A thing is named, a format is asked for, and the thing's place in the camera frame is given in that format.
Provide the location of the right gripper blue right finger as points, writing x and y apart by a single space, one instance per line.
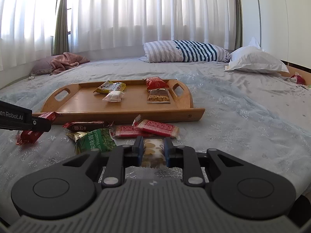
186 158

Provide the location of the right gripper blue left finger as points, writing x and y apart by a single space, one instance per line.
119 159

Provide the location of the dark red chocolate bar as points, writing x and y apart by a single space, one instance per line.
41 124

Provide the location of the green wasabi pea packet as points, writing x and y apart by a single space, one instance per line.
97 139

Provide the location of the red wafer packet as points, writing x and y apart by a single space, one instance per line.
155 128
125 131

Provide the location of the clear peanut candy packet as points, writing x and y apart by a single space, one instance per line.
153 154

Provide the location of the gold snack bar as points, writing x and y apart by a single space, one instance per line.
76 135

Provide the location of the brown red candy bar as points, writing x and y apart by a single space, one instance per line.
86 126

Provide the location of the pink white cake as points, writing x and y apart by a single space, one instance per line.
114 96

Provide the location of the brown peanut bar packet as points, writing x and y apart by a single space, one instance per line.
158 96

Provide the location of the yellow white snack bag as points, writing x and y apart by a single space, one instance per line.
110 86

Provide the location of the red crinkled snack bag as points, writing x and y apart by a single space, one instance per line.
155 83

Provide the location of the purple pillow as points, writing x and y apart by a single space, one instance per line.
42 66

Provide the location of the wooden serving tray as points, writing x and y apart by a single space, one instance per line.
79 102

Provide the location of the light blue lace cloth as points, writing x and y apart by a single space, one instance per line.
238 125

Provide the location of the grey bed sheet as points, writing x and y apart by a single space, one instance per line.
275 92

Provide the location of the pink blanket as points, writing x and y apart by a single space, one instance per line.
66 61

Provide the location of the green drape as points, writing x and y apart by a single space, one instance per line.
61 42

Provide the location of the striped pillow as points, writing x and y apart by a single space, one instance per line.
183 51

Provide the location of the white pillow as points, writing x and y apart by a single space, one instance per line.
252 58

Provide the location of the small red toy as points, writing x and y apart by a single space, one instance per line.
298 79

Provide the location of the white sheer curtain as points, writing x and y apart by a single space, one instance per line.
28 26

